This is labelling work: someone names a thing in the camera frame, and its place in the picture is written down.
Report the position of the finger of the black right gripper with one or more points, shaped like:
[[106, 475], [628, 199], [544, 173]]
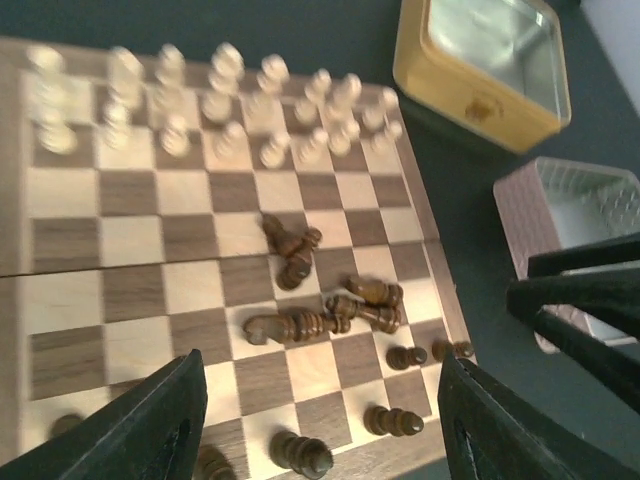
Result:
[[612, 297], [607, 252]]

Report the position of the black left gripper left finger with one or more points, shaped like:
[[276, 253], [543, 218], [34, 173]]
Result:
[[152, 431]]

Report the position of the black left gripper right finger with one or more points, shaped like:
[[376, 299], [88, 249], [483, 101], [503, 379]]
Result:
[[491, 433]]

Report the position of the dark piece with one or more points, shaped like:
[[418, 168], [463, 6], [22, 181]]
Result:
[[460, 349]]

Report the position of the dark pawn second row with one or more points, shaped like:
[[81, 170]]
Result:
[[401, 358]]

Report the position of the dark pawn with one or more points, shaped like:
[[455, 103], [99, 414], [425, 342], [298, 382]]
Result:
[[309, 457]]

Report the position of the wooden chess board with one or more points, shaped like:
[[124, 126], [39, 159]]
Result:
[[293, 282]]

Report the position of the silver patterned tin lid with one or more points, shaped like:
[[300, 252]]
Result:
[[551, 204]]

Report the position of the gold square tin box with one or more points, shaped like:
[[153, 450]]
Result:
[[496, 68]]

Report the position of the white pawn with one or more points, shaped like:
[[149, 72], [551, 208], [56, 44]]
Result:
[[117, 125], [385, 139], [273, 152], [229, 140], [174, 136], [341, 139], [311, 148], [53, 133]]

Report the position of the white rook far right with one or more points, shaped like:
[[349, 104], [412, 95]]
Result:
[[373, 116]]

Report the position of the white rook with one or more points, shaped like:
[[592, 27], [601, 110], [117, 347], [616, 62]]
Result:
[[373, 116], [49, 90]]

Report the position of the white knight right side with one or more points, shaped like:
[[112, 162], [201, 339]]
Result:
[[343, 98]]

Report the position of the white bishop back row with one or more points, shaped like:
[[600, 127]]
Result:
[[169, 85]]

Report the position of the white queen piece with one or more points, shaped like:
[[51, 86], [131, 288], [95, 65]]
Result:
[[260, 104]]

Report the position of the white knight back row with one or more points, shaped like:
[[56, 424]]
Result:
[[125, 77]]

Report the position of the white bishop right side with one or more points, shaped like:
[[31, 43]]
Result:
[[315, 91]]

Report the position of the white rook far left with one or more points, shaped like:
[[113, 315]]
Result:
[[49, 90]]

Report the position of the white king piece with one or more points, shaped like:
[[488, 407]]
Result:
[[227, 69]]

